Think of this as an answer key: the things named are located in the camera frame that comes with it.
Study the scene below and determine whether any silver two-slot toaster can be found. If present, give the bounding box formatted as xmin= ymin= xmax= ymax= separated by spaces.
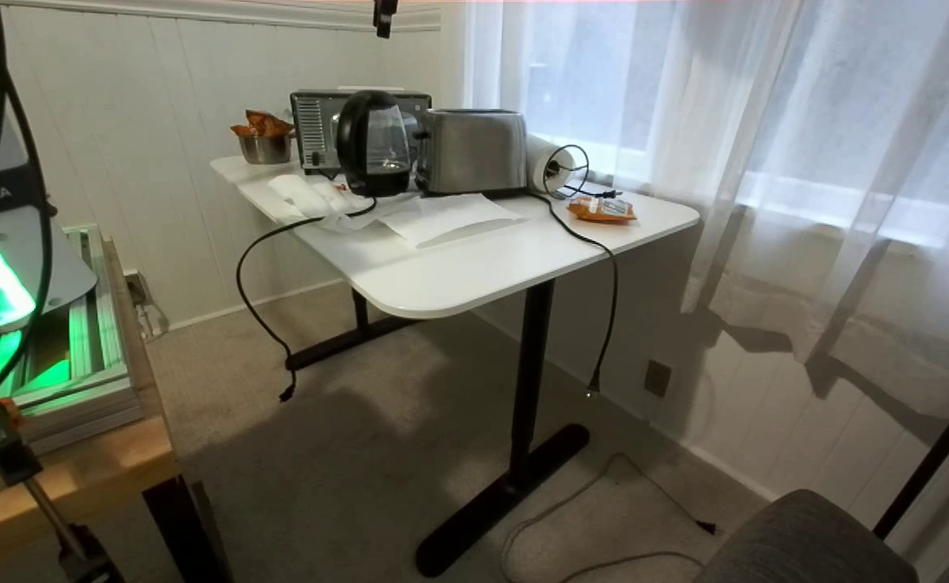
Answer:
xmin=418 ymin=107 xmax=532 ymax=202

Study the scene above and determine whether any black glass electric kettle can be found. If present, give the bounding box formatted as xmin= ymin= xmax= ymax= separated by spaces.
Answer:
xmin=335 ymin=89 xmax=425 ymax=202

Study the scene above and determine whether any metal bowl with orange snacks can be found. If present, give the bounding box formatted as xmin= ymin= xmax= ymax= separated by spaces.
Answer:
xmin=227 ymin=107 xmax=298 ymax=168

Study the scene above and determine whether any white paper sheet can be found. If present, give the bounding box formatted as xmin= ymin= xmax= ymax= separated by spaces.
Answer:
xmin=372 ymin=192 xmax=525 ymax=251

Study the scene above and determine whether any white paper towel roll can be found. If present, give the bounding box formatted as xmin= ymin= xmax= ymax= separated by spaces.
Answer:
xmin=522 ymin=133 xmax=597 ymax=202

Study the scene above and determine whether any wooden board with items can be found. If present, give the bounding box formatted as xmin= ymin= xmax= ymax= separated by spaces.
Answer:
xmin=564 ymin=192 xmax=642 ymax=230

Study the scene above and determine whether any white sheer curtain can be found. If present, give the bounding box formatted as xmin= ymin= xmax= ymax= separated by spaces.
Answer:
xmin=461 ymin=0 xmax=949 ymax=545

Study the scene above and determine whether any wooden bench top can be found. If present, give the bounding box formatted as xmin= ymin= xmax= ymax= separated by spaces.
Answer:
xmin=0 ymin=413 xmax=232 ymax=583

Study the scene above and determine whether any grey upholstered chair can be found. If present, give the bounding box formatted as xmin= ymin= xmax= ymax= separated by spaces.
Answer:
xmin=696 ymin=485 xmax=924 ymax=583

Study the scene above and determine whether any black tripod pole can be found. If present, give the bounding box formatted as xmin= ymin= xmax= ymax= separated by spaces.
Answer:
xmin=871 ymin=358 xmax=949 ymax=545

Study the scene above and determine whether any black kettle power cable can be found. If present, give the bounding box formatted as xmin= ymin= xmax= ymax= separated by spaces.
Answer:
xmin=232 ymin=196 xmax=381 ymax=406

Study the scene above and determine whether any white wall plug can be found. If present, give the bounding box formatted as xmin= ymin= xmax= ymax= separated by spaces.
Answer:
xmin=123 ymin=264 xmax=173 ymax=341

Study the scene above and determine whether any black toaster power cable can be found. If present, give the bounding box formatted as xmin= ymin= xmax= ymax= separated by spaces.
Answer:
xmin=532 ymin=140 xmax=622 ymax=399

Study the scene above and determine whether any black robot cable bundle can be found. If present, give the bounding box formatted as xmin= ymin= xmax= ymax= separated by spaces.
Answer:
xmin=0 ymin=0 xmax=59 ymax=426

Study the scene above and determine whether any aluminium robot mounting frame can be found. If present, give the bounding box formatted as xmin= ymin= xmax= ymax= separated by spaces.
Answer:
xmin=0 ymin=224 xmax=163 ymax=479

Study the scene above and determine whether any wall power outlet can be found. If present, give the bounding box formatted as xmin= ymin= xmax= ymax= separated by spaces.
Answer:
xmin=642 ymin=356 xmax=675 ymax=403

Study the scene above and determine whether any black floor cable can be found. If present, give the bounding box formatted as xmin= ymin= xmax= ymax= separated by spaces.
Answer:
xmin=498 ymin=449 xmax=718 ymax=583

